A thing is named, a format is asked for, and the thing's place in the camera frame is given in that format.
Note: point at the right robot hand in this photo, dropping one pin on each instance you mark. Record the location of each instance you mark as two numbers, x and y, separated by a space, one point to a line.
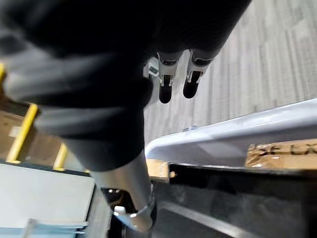
81 74

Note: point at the grey flat panel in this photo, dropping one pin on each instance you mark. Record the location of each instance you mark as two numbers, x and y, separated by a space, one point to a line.
44 191

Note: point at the printed cardboard box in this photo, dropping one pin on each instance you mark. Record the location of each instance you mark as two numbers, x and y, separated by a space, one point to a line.
282 155

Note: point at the yellow metal shelf frame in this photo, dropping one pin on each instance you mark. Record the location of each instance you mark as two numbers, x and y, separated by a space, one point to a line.
23 131

